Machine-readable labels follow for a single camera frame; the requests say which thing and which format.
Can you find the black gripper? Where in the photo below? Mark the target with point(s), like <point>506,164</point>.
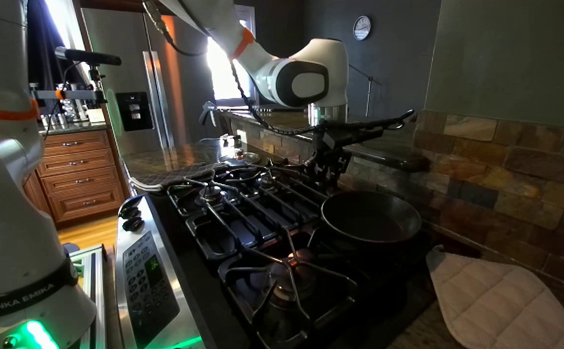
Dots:
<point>329,144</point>

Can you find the dark non-stick frying pan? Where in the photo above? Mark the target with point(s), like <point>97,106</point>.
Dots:
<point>370,218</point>

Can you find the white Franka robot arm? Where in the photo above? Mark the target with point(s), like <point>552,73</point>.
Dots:
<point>9,226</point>

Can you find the black gas stove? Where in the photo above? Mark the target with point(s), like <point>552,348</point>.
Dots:
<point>261,259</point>

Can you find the stainless steel refrigerator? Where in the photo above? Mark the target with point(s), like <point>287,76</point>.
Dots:
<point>164,84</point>

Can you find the black stove knob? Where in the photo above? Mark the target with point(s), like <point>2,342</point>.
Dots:
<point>132,224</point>
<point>130,206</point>

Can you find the beige quilted pot holder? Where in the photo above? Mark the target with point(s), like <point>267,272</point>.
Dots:
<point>500,303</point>

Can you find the wooden drawer cabinet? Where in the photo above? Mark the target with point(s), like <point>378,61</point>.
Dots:
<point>77,175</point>

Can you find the round wall clock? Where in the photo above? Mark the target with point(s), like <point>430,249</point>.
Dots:
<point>360,28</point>

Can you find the black stereo camera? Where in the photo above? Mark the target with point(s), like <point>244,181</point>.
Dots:
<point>87,57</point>

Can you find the camera mount arm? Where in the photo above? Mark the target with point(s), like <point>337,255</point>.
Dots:
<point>68,94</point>

